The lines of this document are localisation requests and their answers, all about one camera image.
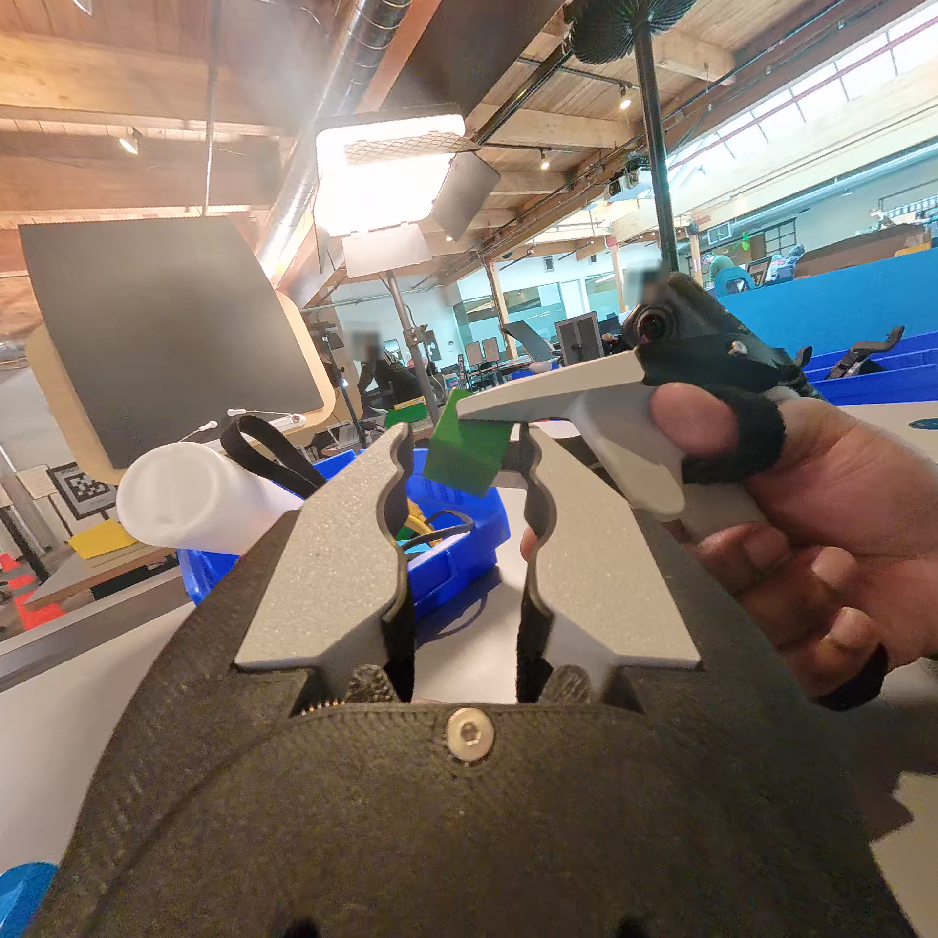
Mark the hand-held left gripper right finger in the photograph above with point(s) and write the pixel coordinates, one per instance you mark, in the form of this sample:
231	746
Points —
615	586

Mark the white metal stand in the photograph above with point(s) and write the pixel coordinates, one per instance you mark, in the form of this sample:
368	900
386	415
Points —
242	419

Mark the white plastic bottle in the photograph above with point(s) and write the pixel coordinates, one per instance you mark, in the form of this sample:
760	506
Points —
190	498

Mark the green and yellow box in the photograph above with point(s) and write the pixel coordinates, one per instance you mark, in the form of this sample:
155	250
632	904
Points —
407	414

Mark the framed marker sign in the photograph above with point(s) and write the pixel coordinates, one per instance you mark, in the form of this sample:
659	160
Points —
84	489

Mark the large blue plastic bin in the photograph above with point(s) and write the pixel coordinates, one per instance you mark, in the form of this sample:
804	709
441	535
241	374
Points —
462	557

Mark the black metal stand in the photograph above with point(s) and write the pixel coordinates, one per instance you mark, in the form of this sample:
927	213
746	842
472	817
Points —
407	337

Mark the black plastic bracket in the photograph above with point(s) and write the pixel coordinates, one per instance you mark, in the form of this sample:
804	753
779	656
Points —
865	355

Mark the metal air duct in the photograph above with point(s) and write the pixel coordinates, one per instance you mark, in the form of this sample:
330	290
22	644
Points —
322	146

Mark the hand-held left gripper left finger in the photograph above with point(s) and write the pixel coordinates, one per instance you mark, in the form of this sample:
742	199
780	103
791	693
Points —
322	586

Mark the green foam cube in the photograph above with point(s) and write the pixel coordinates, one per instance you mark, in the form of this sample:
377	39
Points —
465	454

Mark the small blue bin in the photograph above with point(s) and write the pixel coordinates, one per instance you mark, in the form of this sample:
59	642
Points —
894	381

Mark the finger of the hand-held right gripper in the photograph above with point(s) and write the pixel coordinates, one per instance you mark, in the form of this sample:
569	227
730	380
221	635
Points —
509	480
586	388

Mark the person's right hand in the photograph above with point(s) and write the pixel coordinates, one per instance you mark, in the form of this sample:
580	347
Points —
857	527

